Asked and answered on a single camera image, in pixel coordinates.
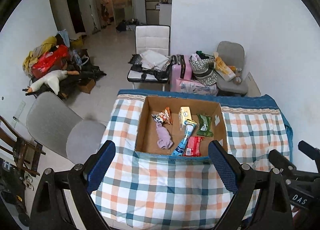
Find red tissue pack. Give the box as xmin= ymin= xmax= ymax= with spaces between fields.
xmin=183 ymin=136 xmax=204 ymax=157

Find green wet wipes pack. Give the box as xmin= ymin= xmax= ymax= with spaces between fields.
xmin=197 ymin=114 xmax=214 ymax=137

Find blue long snack pouch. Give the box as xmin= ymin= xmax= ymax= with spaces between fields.
xmin=171 ymin=119 xmax=197 ymax=156

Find mauve fleece cloth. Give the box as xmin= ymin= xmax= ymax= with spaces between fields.
xmin=156 ymin=123 xmax=173 ymax=149

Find yellow blue tissue pack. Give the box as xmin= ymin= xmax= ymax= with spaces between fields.
xmin=178 ymin=107 xmax=192 ymax=130

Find orange panda snack bag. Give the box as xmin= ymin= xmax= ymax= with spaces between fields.
xmin=151 ymin=107 xmax=172 ymax=125

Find right hand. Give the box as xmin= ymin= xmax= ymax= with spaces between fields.
xmin=292 ymin=207 xmax=306 ymax=228

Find wooden chair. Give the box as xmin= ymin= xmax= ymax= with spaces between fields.
xmin=1 ymin=117 xmax=46 ymax=177

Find grey chair near table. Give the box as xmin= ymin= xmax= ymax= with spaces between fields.
xmin=26 ymin=92 xmax=106 ymax=164

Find plaid tablecloth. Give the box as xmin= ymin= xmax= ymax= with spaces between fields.
xmin=91 ymin=89 xmax=293 ymax=229

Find small cardboard box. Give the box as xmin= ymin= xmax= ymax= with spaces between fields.
xmin=77 ymin=79 xmax=95 ymax=94

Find tape roll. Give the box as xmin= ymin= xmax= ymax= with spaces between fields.
xmin=233 ymin=76 xmax=242 ymax=85

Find white goose plush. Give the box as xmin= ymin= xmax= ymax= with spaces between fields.
xmin=27 ymin=70 xmax=80 ymax=95

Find floral pink package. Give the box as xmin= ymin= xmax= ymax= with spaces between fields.
xmin=175 ymin=79 xmax=219 ymax=96

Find yellow snack package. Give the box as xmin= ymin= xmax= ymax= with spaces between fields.
xmin=214 ymin=52 xmax=235 ymax=82

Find red plastic bag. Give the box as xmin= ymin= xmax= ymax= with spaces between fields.
xmin=31 ymin=45 xmax=70 ymax=79

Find pink suitcase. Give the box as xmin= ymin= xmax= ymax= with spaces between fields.
xmin=170 ymin=54 xmax=193 ymax=92

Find white papers on chair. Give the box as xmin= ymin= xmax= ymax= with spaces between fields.
xmin=140 ymin=50 xmax=169 ymax=70

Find white padded chair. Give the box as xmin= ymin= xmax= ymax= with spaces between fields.
xmin=127 ymin=25 xmax=170 ymax=90

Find beige board against wall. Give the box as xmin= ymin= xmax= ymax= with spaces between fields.
xmin=245 ymin=72 xmax=261 ymax=97

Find grey chair by wall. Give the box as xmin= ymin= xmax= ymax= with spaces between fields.
xmin=216 ymin=41 xmax=248 ymax=96

